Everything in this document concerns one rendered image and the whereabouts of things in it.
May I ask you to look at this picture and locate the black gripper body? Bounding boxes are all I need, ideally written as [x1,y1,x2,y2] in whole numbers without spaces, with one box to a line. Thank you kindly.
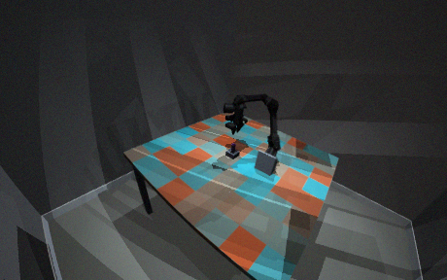
[225,113,248,130]

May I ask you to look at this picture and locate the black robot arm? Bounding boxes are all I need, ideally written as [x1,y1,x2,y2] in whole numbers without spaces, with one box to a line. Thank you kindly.
[223,94,281,157]

